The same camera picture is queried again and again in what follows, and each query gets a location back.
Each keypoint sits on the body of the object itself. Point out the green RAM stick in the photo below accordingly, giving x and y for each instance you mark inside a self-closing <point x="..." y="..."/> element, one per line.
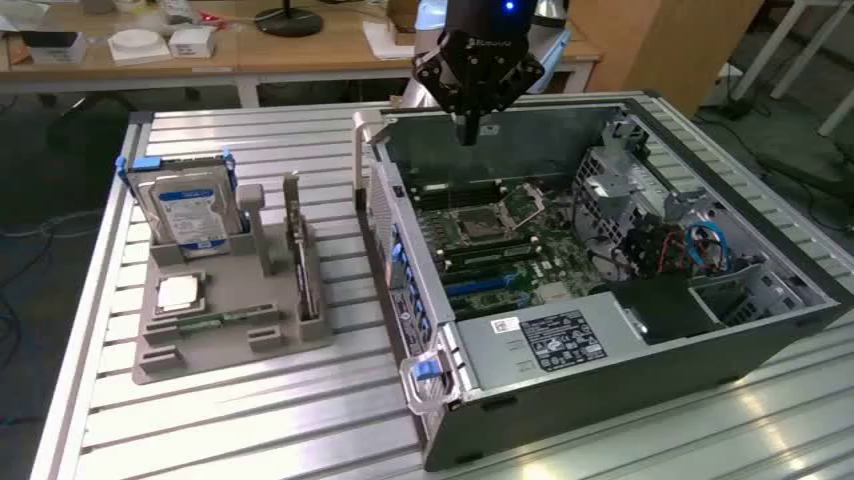
<point x="227" y="317"/>

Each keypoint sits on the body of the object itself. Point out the CPU socket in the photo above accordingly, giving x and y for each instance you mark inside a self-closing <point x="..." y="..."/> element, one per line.
<point x="481" y="225"/>

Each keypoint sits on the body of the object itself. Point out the white box with round top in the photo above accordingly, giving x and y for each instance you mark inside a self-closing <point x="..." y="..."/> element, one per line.
<point x="136" y="50"/>

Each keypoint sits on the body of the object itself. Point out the wooden desk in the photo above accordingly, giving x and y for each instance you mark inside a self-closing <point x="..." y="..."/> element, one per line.
<point x="301" y="50"/>

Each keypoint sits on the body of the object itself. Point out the hard disk with blue bracket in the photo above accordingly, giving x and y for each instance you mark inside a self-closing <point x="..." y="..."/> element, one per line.
<point x="190" y="215"/>

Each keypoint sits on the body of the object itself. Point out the grey printed parts rack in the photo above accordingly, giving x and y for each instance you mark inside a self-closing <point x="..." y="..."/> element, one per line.
<point x="234" y="295"/>

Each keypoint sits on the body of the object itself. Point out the white box with black top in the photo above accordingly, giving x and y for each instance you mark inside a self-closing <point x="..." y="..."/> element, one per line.
<point x="56" y="54"/>

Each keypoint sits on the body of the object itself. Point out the grey power supply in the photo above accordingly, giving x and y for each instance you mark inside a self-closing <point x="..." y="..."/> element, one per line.
<point x="487" y="360"/>

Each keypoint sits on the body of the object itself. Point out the graphics card with metal bracket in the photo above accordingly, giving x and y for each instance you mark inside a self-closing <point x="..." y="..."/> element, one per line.
<point x="309" y="285"/>

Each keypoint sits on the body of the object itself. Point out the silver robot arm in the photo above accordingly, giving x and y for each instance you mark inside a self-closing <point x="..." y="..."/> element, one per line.
<point x="421" y="92"/>

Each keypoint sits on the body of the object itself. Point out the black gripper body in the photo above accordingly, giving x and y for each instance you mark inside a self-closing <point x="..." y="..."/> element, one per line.
<point x="483" y="45"/>

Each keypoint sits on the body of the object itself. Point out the blue case latch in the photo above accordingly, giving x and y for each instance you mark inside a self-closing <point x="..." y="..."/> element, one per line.
<point x="427" y="372"/>

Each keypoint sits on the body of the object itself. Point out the white paper stack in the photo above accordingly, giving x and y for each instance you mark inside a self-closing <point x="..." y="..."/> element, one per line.
<point x="383" y="42"/>

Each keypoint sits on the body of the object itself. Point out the green motherboard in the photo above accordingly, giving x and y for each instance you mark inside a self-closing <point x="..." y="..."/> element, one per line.
<point x="561" y="260"/>

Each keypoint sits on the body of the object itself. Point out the white table frame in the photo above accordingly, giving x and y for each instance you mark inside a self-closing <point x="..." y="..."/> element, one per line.
<point x="769" y="47"/>

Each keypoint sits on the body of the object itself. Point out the blue expansion slot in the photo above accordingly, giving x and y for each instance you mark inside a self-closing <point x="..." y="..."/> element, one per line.
<point x="481" y="286"/>

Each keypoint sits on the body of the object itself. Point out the brown cardboard box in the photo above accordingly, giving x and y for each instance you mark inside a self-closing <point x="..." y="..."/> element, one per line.
<point x="402" y="20"/>

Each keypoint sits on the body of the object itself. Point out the installed black RAM stick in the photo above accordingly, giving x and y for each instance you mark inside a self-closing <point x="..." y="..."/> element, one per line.
<point x="490" y="254"/>

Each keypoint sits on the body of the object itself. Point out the small white labelled box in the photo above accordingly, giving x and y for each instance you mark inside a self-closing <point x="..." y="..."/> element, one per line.
<point x="190" y="45"/>

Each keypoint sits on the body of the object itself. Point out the wooden cabinet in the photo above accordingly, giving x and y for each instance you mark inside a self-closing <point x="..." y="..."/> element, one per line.
<point x="668" y="50"/>

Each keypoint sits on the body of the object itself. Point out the metal socket cover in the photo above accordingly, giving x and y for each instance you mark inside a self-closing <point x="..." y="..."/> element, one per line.
<point x="527" y="205"/>

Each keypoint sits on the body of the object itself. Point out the silver CPU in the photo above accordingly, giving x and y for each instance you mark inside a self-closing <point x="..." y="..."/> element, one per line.
<point x="179" y="292"/>

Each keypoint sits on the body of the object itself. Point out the open dark PC case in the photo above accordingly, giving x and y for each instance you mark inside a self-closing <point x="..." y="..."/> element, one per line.
<point x="601" y="400"/>

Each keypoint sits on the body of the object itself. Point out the black round lamp base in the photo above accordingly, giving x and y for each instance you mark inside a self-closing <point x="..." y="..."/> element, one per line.
<point x="287" y="25"/>

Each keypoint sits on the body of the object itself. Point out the metal disk bay cage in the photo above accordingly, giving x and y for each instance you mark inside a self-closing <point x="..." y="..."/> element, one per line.
<point x="614" y="195"/>

